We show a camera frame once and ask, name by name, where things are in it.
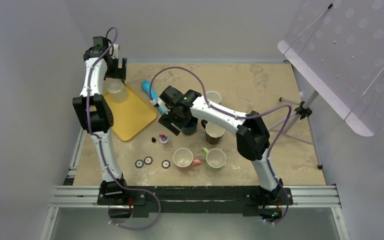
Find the pink mug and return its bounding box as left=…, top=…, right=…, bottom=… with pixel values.
left=172, top=148, right=202, bottom=171

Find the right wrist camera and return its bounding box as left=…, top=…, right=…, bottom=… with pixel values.
left=150, top=98, right=170, bottom=114

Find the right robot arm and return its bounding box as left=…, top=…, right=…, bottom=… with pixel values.
left=151, top=86, right=283, bottom=204

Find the right round token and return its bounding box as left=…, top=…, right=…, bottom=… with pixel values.
left=161, top=160, right=171, bottom=169

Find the black mug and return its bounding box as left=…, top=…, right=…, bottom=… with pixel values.
left=200, top=119, right=225, bottom=145

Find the yellow tray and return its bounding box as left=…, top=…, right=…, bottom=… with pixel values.
left=104, top=85, right=158, bottom=142

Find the translucent perforated panel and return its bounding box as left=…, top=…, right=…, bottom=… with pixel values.
left=277, top=0, right=384, bottom=137

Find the dark blue mug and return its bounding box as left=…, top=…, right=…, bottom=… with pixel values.
left=181, top=117, right=198, bottom=136

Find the light green mug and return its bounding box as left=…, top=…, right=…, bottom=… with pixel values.
left=202, top=147, right=227, bottom=172

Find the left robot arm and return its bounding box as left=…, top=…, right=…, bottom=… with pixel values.
left=72, top=36, right=129, bottom=205

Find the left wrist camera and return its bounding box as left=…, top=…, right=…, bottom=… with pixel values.
left=109, top=43, right=120, bottom=59

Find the grey mug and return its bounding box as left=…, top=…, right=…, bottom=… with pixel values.
left=206, top=90, right=222, bottom=104

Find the blue plastic tube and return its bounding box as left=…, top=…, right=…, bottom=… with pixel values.
left=141, top=80, right=170, bottom=116

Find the cream white mug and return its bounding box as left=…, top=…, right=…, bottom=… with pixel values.
left=107, top=80, right=129, bottom=104

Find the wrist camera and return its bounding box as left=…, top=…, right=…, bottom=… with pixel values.
left=109, top=43, right=120, bottom=59
left=150, top=98, right=170, bottom=114

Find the black base bar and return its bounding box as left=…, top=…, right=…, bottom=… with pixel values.
left=97, top=185, right=293, bottom=220

